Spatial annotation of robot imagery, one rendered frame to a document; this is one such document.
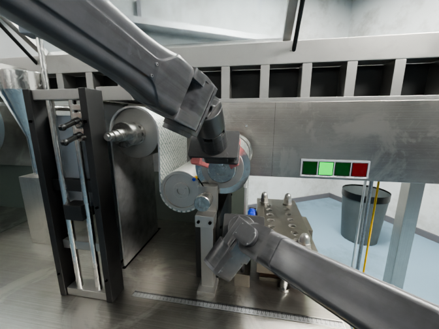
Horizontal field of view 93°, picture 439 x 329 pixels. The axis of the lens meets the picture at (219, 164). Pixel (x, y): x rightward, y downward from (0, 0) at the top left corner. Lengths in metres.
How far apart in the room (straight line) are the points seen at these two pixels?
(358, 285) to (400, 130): 0.78
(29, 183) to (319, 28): 3.74
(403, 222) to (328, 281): 1.04
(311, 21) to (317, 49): 2.92
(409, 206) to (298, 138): 0.64
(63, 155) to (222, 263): 0.46
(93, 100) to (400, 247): 1.37
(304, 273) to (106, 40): 0.32
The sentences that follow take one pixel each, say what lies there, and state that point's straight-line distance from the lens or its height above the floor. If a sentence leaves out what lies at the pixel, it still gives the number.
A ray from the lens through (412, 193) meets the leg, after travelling 1.29.
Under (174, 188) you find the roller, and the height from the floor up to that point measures 1.18.
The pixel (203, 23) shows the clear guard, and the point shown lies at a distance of 0.92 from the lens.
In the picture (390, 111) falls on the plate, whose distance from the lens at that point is 0.99.
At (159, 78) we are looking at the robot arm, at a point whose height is 1.42.
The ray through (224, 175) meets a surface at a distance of 0.54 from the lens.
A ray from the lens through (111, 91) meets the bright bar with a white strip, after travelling 0.64.
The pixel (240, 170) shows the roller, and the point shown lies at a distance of 0.55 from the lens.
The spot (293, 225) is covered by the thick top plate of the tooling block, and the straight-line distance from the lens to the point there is 0.77.
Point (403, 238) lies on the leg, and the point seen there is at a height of 0.82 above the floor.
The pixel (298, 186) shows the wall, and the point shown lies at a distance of 3.76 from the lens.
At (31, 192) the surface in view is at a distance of 1.04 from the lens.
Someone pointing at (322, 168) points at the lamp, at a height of 1.18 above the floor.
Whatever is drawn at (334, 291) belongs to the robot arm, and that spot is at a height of 1.19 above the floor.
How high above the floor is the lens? 1.38
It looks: 12 degrees down
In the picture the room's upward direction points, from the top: straight up
